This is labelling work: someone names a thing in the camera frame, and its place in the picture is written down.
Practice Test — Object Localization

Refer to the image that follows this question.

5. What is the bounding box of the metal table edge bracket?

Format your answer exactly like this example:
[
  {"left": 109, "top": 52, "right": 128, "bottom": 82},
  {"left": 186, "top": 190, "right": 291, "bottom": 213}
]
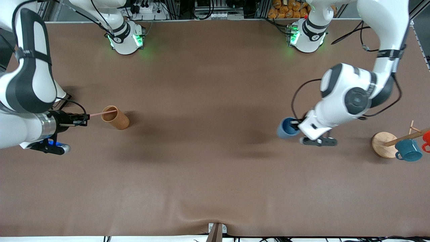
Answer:
[{"left": 206, "top": 223, "right": 227, "bottom": 242}]

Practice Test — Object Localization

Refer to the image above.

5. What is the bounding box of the teal enamel mug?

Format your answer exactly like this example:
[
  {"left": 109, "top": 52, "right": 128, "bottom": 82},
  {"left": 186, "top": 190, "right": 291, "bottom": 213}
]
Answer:
[{"left": 395, "top": 139, "right": 423, "bottom": 162}]

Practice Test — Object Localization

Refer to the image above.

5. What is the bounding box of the white power strip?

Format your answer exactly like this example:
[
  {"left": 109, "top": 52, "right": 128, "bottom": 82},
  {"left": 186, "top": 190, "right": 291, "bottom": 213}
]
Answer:
[{"left": 133, "top": 3, "right": 164, "bottom": 16}]

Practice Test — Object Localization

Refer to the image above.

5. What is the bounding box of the white connector strip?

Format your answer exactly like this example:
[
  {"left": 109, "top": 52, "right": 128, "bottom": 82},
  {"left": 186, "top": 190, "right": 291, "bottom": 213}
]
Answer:
[{"left": 196, "top": 11, "right": 245, "bottom": 20}]

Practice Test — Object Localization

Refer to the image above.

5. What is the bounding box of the orange bread bag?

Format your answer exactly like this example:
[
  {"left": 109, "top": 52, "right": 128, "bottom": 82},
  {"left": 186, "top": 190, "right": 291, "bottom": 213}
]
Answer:
[{"left": 268, "top": 0, "right": 337, "bottom": 19}]

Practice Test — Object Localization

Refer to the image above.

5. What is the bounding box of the brown cylindrical holder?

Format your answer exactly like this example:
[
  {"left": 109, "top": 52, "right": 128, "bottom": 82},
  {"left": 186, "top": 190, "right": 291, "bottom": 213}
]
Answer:
[{"left": 101, "top": 105, "right": 130, "bottom": 130}]

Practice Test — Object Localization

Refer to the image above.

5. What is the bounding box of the wooden mug tree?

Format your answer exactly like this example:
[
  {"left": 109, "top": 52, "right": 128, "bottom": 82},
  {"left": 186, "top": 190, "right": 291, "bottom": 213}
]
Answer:
[{"left": 371, "top": 120, "right": 430, "bottom": 159}]

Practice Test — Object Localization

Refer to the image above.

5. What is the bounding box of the blue plastic cup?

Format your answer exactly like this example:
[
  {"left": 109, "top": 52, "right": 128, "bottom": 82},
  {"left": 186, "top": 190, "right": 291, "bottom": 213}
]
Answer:
[{"left": 277, "top": 117, "right": 301, "bottom": 139}]

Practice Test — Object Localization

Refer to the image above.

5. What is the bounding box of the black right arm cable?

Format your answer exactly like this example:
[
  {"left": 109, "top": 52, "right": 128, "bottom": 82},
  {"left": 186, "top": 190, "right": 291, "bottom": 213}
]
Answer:
[{"left": 55, "top": 97, "right": 88, "bottom": 127}]

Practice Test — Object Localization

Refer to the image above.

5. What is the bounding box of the pink chopstick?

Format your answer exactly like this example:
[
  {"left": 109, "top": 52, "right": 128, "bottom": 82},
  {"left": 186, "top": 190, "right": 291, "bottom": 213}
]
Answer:
[{"left": 88, "top": 110, "right": 118, "bottom": 118}]

